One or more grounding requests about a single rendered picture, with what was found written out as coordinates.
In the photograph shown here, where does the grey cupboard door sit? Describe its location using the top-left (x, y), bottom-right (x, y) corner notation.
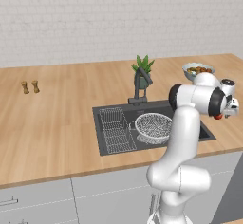
top-left (186, 151), bottom-right (243, 224)
top-left (70, 166), bottom-right (159, 224)

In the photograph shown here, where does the silver drawer handle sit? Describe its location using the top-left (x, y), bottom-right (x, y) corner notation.
top-left (0, 196), bottom-right (19, 207)

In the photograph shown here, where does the dark grey sink faucet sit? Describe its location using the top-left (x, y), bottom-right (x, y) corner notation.
top-left (127, 67), bottom-right (154, 106)

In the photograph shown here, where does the wire dish rack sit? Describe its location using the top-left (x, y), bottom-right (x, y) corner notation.
top-left (98, 106), bottom-right (138, 155)

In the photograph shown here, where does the green potted plant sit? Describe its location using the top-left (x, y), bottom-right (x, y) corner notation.
top-left (131, 54), bottom-right (156, 90)

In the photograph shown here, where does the brown wooden shaker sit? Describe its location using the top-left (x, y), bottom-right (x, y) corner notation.
top-left (20, 81), bottom-right (30, 95)
top-left (30, 80), bottom-right (41, 94)

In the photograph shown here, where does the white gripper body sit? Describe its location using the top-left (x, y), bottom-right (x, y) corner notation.
top-left (223, 96), bottom-right (240, 120)

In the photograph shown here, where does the grey drawer front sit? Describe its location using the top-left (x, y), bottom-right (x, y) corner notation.
top-left (0, 177), bottom-right (79, 224)

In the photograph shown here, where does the dark grey sink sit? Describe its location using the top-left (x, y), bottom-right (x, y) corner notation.
top-left (92, 99), bottom-right (217, 157)

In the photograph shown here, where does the bowl of orange fruit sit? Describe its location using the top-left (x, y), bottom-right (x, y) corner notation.
top-left (181, 62), bottom-right (216, 84)

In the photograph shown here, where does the white mesh colander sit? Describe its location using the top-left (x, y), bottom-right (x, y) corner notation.
top-left (134, 112), bottom-right (174, 146)

